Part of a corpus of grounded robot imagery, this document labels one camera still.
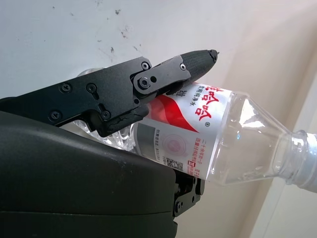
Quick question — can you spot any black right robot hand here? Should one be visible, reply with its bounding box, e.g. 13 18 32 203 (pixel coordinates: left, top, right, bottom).
0 49 220 238

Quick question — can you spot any clear plastic water bottle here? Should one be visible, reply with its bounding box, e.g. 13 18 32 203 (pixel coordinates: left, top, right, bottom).
75 66 317 194

